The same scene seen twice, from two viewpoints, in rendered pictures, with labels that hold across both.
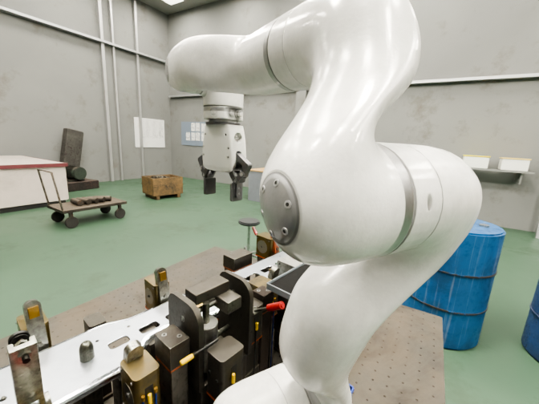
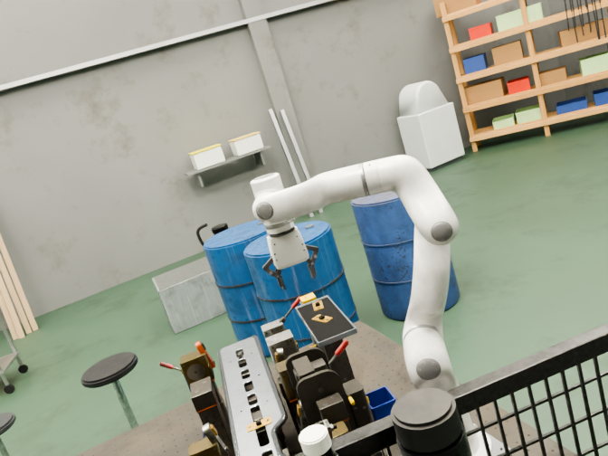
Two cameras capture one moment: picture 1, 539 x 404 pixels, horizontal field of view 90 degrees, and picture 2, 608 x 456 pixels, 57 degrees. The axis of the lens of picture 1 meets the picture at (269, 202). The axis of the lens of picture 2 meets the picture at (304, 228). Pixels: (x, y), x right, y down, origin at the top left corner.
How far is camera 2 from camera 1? 1.34 m
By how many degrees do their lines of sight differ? 47
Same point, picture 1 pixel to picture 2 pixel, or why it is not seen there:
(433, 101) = (109, 91)
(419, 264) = not seen: hidden behind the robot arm
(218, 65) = (318, 196)
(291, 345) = (433, 290)
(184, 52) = (298, 197)
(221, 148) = (297, 247)
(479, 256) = (327, 257)
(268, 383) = (419, 335)
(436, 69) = (86, 44)
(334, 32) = (412, 177)
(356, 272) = (436, 249)
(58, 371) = not seen: outside the picture
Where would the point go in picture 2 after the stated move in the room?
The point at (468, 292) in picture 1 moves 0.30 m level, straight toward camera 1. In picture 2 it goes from (338, 298) to (352, 312)
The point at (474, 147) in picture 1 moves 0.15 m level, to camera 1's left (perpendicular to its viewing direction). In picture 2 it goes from (194, 137) to (186, 140)
